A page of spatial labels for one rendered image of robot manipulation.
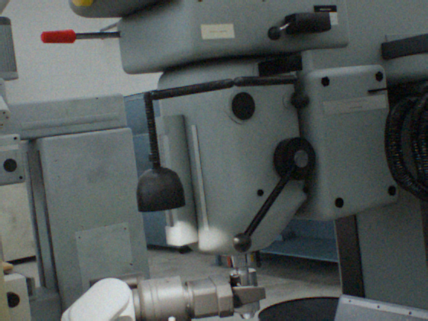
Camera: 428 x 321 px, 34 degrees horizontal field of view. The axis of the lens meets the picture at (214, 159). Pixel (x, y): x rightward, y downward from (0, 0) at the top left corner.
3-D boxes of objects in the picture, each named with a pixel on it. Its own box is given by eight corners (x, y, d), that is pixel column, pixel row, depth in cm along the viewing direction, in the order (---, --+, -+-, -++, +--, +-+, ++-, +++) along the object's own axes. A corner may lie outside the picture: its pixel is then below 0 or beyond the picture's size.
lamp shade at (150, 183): (128, 212, 106) (122, 171, 106) (160, 204, 112) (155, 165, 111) (163, 212, 101) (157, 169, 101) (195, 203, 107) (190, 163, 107)
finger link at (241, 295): (265, 300, 121) (230, 306, 120) (263, 282, 121) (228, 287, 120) (267, 303, 120) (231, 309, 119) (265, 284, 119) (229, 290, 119)
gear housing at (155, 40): (193, 56, 104) (185, -13, 103) (119, 76, 124) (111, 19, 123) (356, 46, 122) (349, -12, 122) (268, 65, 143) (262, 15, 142)
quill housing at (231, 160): (231, 264, 109) (205, 56, 107) (164, 253, 126) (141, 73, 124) (322, 240, 119) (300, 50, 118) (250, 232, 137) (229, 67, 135)
